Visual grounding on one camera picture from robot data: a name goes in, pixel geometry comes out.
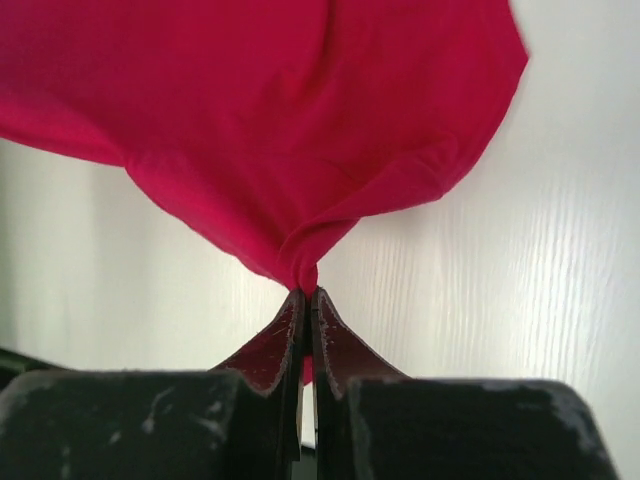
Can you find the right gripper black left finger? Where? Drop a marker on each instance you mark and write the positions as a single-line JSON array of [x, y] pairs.
[[238, 420]]

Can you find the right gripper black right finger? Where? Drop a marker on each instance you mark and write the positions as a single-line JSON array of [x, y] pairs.
[[374, 422]]

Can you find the red t shirt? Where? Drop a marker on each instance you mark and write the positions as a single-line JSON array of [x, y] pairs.
[[268, 127]]

